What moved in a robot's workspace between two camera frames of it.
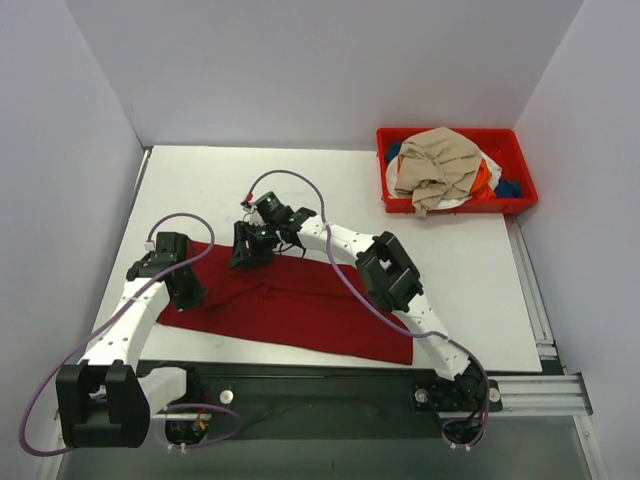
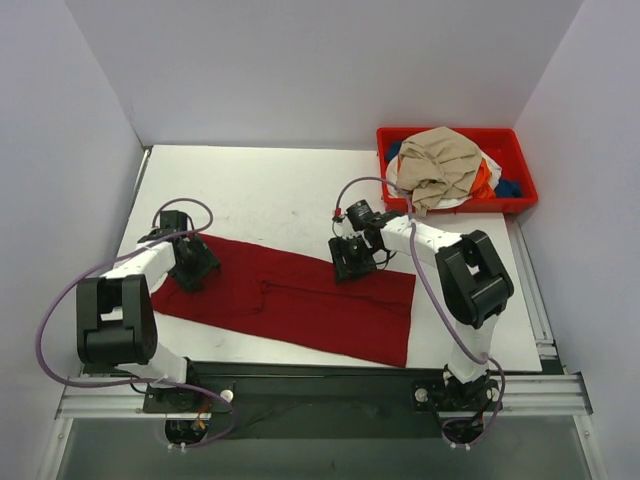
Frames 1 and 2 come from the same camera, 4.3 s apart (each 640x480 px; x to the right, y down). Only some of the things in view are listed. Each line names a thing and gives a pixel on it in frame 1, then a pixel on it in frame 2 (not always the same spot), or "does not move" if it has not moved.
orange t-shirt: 483,188 does not move
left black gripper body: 187,292 to 198,268
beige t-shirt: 435,164 does not move
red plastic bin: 503,143 does not move
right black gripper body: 248,248 to 353,262
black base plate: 202,401 does not move
